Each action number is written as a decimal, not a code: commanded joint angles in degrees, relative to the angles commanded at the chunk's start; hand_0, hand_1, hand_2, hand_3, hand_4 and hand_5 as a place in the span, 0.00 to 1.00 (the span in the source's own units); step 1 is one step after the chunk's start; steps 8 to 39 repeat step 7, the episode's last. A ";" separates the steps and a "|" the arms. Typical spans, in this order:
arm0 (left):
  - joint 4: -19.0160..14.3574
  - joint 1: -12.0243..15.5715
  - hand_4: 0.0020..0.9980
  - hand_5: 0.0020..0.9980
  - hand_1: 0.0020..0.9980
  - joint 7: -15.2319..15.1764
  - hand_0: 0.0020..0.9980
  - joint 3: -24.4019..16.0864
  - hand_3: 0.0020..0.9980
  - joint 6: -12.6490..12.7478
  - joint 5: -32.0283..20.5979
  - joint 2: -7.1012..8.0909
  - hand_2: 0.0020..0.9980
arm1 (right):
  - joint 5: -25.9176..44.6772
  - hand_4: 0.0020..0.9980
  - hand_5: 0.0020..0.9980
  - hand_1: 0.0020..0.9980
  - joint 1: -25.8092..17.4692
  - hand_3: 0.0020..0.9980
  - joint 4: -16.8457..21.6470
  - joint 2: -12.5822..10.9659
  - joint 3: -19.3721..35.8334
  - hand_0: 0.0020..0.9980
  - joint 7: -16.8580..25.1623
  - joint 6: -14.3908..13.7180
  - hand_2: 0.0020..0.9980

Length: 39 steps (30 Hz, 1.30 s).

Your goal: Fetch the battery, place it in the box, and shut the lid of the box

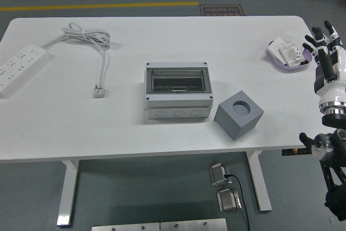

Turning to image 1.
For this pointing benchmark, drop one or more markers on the dark floor sign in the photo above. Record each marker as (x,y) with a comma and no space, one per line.
(221,10)

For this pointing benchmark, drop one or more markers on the silver foot pedal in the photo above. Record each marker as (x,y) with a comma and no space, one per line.
(228,201)
(217,174)

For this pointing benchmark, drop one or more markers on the yellow floor tape line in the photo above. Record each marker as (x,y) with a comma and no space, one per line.
(94,6)

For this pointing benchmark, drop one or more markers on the purple plastic tray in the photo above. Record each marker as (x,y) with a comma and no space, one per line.
(286,69)

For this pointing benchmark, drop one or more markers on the grey plastic junction box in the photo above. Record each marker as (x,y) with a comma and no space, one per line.
(178,102)

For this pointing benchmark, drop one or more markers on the grey metal base plate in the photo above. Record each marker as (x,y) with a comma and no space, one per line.
(124,227)

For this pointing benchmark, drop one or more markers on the clear plastic packet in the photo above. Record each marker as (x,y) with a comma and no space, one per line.
(296,37)

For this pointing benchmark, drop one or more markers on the blank white switch plate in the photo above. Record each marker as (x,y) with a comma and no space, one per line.
(275,47)

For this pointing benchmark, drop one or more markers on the black table control panel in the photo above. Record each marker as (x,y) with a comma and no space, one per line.
(292,152)

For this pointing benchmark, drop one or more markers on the clear hinged box lid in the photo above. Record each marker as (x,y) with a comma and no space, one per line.
(162,79)

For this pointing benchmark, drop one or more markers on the white power strip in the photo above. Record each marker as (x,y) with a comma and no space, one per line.
(19,66)

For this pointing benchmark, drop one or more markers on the grey cube holder block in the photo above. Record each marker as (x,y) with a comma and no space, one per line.
(232,125)

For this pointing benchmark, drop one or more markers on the white table leg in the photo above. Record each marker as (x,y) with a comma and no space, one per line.
(260,187)
(67,193)

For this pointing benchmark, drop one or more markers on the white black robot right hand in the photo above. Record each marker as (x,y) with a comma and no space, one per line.
(335,90)

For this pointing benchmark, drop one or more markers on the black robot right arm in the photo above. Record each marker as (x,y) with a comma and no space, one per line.
(335,155)

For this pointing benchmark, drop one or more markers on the white printed socket module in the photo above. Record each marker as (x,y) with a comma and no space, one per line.
(292,53)

